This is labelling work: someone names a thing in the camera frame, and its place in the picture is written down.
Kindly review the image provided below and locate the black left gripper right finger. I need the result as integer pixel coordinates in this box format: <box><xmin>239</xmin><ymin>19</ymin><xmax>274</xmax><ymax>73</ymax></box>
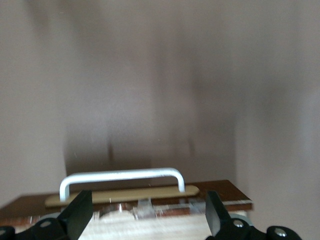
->
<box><xmin>204</xmin><ymin>191</ymin><xmax>303</xmax><ymax>240</ymax></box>

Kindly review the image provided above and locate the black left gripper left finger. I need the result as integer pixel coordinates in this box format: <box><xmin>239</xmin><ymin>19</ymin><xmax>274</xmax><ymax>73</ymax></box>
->
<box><xmin>0</xmin><ymin>189</ymin><xmax>94</xmax><ymax>240</ymax></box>

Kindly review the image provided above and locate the dark brown wooden box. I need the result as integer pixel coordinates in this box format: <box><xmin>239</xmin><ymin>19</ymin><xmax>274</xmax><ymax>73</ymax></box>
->
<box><xmin>0</xmin><ymin>167</ymin><xmax>254</xmax><ymax>240</ymax></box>

